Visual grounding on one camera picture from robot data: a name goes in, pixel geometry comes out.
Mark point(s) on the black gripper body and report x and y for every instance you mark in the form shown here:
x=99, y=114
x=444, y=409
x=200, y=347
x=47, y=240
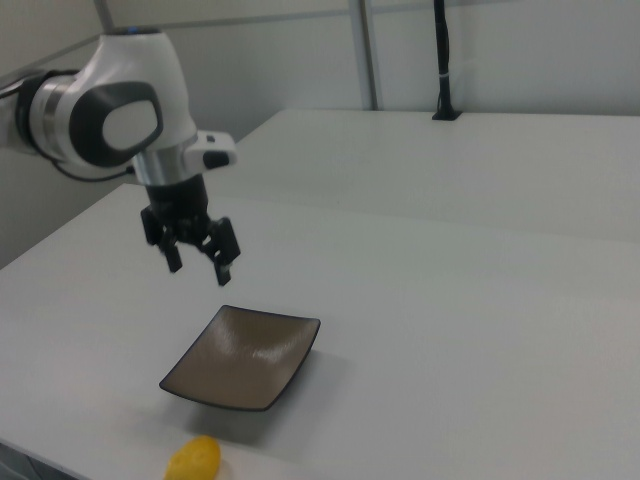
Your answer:
x=177, y=205

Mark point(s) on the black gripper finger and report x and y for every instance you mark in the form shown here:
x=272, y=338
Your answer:
x=225, y=252
x=171, y=250

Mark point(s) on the yellow lemon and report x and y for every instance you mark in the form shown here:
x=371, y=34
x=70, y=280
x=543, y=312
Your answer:
x=194, y=459

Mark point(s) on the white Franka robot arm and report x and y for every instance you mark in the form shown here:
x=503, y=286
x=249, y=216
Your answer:
x=125, y=95

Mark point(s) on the brown square ceramic plate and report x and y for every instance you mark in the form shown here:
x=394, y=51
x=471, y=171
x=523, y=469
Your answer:
x=242, y=357

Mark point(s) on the grey metal frame post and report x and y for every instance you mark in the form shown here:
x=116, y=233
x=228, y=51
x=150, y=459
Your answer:
x=105, y=17

